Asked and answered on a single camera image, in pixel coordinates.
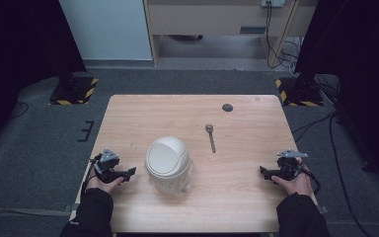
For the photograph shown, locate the black striped stand base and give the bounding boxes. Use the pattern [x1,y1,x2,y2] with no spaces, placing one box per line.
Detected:
[274,76,325,108]
[48,75,100,107]

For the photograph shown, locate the white swing-lid trash can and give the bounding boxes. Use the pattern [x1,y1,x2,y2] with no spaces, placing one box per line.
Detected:
[144,135,192,196]

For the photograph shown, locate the hand-held gripper cable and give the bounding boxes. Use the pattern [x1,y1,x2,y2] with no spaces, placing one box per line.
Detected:
[299,161,322,196]
[80,153,104,200]

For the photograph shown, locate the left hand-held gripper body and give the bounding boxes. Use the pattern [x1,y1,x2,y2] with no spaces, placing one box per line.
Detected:
[93,148,121,184]

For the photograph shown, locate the black power cable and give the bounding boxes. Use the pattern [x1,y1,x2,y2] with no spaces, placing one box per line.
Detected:
[265,1,302,70]

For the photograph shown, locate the grey power strip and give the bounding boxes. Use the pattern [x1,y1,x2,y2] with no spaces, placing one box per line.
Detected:
[260,0,286,9]

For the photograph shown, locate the right hand-held gripper cable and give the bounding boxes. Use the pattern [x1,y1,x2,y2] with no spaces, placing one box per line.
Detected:
[299,161,322,196]

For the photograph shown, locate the black floor cable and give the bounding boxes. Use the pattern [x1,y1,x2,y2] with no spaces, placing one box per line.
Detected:
[290,110,373,237]
[9,101,30,120]

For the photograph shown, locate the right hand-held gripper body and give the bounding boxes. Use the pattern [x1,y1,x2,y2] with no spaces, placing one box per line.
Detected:
[275,149,309,182]

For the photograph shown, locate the left hand-held gripper cable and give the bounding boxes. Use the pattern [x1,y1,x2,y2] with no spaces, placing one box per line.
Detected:
[80,153,104,200]

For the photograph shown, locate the person's left hand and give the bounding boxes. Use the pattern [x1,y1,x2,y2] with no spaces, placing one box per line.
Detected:
[85,167,125,195]

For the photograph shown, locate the black curtain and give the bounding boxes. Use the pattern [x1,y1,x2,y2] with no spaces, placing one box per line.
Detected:
[0,0,88,156]
[294,0,379,197]

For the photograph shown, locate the person's right hand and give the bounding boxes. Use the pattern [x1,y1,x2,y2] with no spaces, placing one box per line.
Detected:
[270,163,314,198]

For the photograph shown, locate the metal spoon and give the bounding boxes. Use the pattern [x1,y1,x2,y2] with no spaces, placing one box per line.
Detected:
[204,122,217,154]

